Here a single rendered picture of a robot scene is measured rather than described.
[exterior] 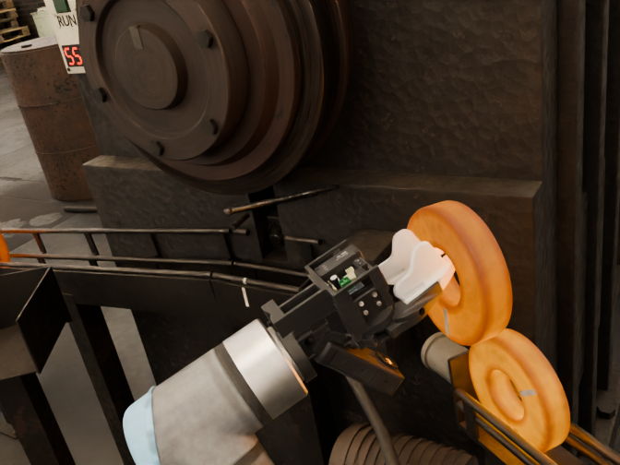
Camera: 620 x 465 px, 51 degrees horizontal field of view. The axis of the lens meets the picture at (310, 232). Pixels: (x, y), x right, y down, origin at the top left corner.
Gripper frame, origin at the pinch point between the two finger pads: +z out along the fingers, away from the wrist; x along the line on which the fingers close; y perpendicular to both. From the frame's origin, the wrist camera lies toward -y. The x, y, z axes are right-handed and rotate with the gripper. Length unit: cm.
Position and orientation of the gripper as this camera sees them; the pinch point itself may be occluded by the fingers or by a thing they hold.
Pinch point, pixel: (452, 257)
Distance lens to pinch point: 70.6
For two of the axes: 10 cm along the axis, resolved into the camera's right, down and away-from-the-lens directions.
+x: -3.9, -3.4, 8.5
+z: 8.2, -5.4, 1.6
